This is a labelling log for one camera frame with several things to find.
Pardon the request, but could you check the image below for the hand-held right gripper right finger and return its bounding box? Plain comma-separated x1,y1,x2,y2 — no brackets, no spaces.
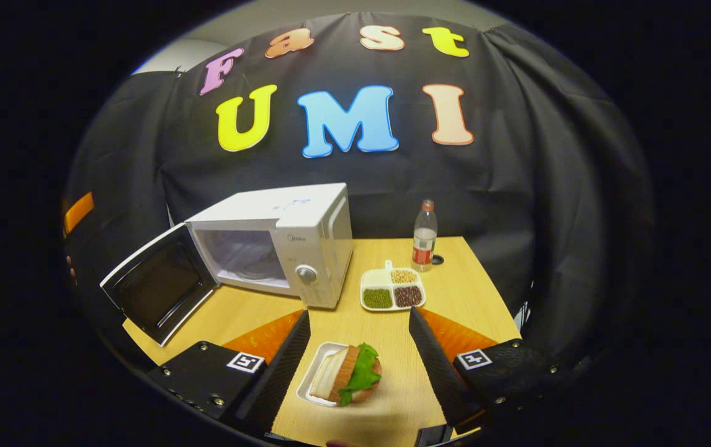
408,306,576,435

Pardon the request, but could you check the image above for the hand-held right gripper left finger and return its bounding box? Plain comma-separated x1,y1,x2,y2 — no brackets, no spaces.
145,309,311,435

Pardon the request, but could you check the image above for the sandwich with lettuce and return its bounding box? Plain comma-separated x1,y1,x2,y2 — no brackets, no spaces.
328,343,383,407

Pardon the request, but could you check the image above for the white square plate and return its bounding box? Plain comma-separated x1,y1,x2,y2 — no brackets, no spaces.
297,341,356,408

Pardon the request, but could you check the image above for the white divided plate with beans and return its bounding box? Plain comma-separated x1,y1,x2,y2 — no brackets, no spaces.
360,260,427,312

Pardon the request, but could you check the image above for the clear plastic bottle red label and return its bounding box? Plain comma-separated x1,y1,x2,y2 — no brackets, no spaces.
412,199,439,273

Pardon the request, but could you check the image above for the black backdrop cloth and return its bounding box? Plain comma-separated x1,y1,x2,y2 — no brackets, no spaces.
61,11,657,373

